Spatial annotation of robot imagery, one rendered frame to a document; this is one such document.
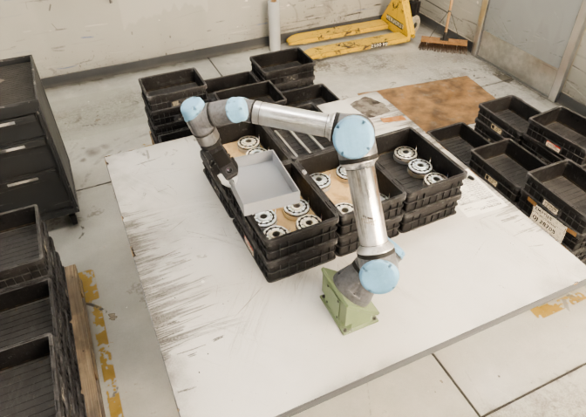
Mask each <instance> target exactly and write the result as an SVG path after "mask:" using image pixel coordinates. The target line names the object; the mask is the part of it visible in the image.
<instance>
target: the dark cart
mask: <svg viewBox="0 0 586 417"><path fill-rule="evenodd" d="M0 79H3V80H4V81H3V82H1V83H0V213H3V212H6V211H10V210H13V209H19V208H22V207H26V206H30V205H33V204H37V205H38V208H39V213H40V215H41V220H42V221H47V220H50V219H53V218H57V217H60V216H63V215H68V216H69V219H70V220H71V221H72V224H73V225H75V224H77V223H78V221H77V216H76V215H75V213H76V212H79V206H78V198H77V194H76V189H75V185H74V180H73V176H72V168H71V163H70V159H69V157H68V154H67V152H66V149H65V145H64V142H63V140H62V137H61V134H60V132H59V130H58V125H57V122H56V121H55V118H54V115H53V112H52V110H51V106H50V103H49V100H48V99H47V96H46V93H45V90H44V87H43V84H42V81H41V78H40V76H39V74H38V71H37V67H36V65H35V62H34V59H33V57H32V55H26V56H21V57H15V58H6V59H0Z"/></svg>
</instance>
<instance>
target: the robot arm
mask: <svg viewBox="0 0 586 417"><path fill-rule="evenodd" d="M181 113H182V115H183V117H184V120H185V121H186V122H187V125H188V127H189V128H190V130H191V132H192V134H193V136H194V141H197V143H198V144H199V146H200V147H201V149H202V150H203V151H202V153H203V154H204V156H205V158H206V160H207V162H208V164H209V166H210V167H211V169H210V171H211V174H212V175H213V177H214V178H215V179H216V180H217V181H218V182H220V183H221V184H223V185H224V186H226V187H228V188H232V185H231V184H230V182H229V181H228V180H230V179H232V180H233V182H234V184H235V185H236V183H237V180H238V164H237V162H236V161H235V158H234V157H233V156H232V157H230V154H228V152H227V150H226V148H225V147H224V146H223V145H222V144H221V138H220V135H219V133H218V131H217V129H216V126H222V125H227V124H232V123H239V122H241V121H242V122H248V123H253V124H257V125H262V126H270V127H275V128H280V129H284V130H289V131H293V132H299V133H307V134H311V135H316V136H321V137H325V138H327V139H328V140H329V141H331V142H333V145H334V147H335V148H336V150H337V155H338V159H339V164H340V166H341V167H343V168H345V170H346V173H347V178H348V183H349V188H350V192H351V201H352V206H353V210H354V215H355V220H356V224H357V229H358V238H359V242H360V246H359V247H358V249H357V255H358V256H357V257H356V258H355V259H354V261H353V262H352V263H351V264H349V265H347V266H346V267H344V268H342V269H341V270H339V271H338V272H337V273H336V274H335V275H334V276H333V282H334V284H335V285H336V287H337V288H338V290H339V291H340V292H341V293H342V294H343V295H344V296H345V297H346V298H347V299H349V300H350V301H351V302H352V303H354V304H356V305H358V306H361V307H366V306H367V305H368V304H369V303H370V302H371V299H372V297H373V295H374V294H386V293H388V292H390V291H392V290H393V289H394V288H395V287H396V285H397V284H398V281H399V262H400V261H401V260H402V259H403V257H404V256H405V252H404V251H403V250H402V249H401V248H400V247H399V246H398V245H397V244H396V243H395V242H394V241H393V240H392V239H390V238H389V237H388V236H387V233H386V227H385V218H384V213H383V209H382V203H381V199H380V193H379V189H378V179H377V175H376V169H375V165H374V164H375V162H376V160H377V159H378V150H377V145H376V140H375V127H374V125H373V123H372V121H371V120H370V119H369V118H368V117H366V116H364V115H363V114H359V113H338V112H334V113H333V114H328V113H320V112H315V111H310V110H305V109H300V108H295V107H290V106H281V105H277V104H271V103H267V102H261V101H256V100H252V99H247V98H244V97H232V98H230V99H223V100H218V101H214V102H208V103H204V101H203V100H202V99H201V98H200V97H191V98H189V99H186V100H185V101H184V102H183V103H182V104H181ZM220 144H221V145H220ZM205 152H206V153H205Z"/></svg>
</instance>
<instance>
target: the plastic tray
mask: <svg viewBox="0 0 586 417"><path fill-rule="evenodd" d="M235 161H236V162H237V164H238V180H237V183H236V185H235V184H234V182H233V180H232V179H230V180H228V181H229V182H230V184H231V185H232V188H231V189H232V192H233V194H234V196H235V199H236V200H237V202H238V204H239V206H240V208H241V210H242V212H243V214H244V216H246V215H253V214H256V213H260V212H263V211H268V210H271V209H278V208H281V207H285V206H289V205H292V204H296V203H299V202H300V190H299V189H298V187H297V186H296V184H295V183H294V181H293V180H292V178H291V177H290V175H289V173H288V172H287V170H286V169H285V167H284V165H283V164H282V163H281V161H280V160H279V158H278V157H277V155H276V153H275V151H274V150H273V149H272V150H268V151H263V152H260V153H255V154H247V155H243V156H239V157H235Z"/></svg>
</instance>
